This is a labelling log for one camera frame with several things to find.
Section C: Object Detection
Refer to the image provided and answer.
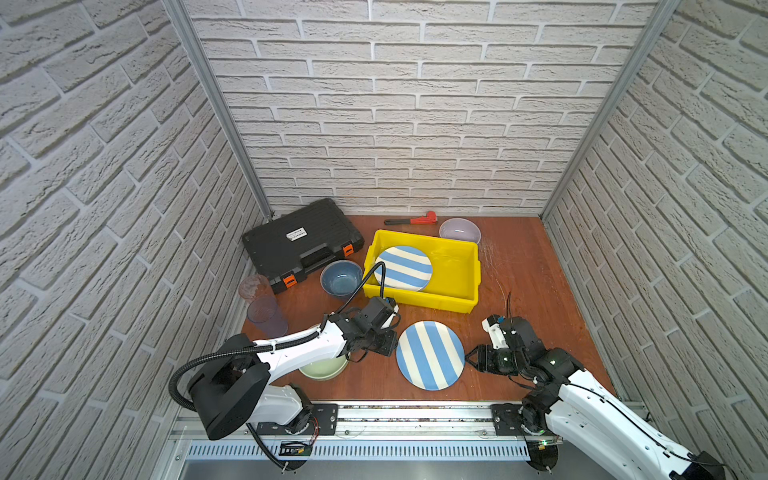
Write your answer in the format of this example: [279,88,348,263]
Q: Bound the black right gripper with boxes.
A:
[463,343,525,375]

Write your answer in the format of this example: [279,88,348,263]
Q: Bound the light green bowl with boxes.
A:
[299,356,348,381]

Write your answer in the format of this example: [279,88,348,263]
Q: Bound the blue white striped plate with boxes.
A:
[374,246,433,291]

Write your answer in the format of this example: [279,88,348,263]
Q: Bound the yellow plastic bin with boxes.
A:
[363,230,481,313]

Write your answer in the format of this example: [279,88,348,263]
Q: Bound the translucent purple bowl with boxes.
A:
[439,218,482,244]

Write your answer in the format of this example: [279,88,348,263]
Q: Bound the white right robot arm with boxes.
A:
[465,315,727,479]

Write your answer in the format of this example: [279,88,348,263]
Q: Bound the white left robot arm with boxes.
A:
[168,297,400,440]

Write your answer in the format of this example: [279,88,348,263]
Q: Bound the dark blue ceramic bowl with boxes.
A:
[320,260,363,300]

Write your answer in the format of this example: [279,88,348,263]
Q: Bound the blue translucent cup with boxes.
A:
[246,296,289,338]

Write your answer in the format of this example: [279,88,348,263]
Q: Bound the black plastic tool case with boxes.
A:
[242,198,365,294]

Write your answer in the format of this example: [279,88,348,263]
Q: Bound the pink translucent cup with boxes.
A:
[238,274,274,302]

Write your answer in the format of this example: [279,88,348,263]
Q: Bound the red black pipe wrench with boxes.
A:
[384,211,437,226]

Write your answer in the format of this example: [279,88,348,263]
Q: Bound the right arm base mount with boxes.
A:
[490,403,558,439]

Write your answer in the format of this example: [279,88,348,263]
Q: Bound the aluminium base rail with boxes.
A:
[167,398,661,463]

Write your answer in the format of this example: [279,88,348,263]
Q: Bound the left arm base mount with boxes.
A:
[256,403,339,436]

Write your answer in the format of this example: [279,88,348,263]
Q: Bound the black corrugated cable conduit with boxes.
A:
[167,260,388,472]

